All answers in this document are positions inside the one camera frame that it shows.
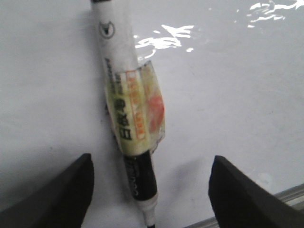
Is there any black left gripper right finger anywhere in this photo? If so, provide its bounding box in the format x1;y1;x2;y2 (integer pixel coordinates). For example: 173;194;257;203
208;155;304;228

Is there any grey aluminium whiteboard frame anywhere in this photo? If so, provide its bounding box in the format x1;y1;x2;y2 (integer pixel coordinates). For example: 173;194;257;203
186;184;304;228

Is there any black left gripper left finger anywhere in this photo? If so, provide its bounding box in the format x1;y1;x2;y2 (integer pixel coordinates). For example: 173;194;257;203
0;153;95;228

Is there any white black whiteboard marker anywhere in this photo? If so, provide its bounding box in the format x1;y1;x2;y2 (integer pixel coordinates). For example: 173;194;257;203
91;0;164;228

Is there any white whiteboard surface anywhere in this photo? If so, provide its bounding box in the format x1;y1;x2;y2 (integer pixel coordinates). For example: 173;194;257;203
0;0;304;228

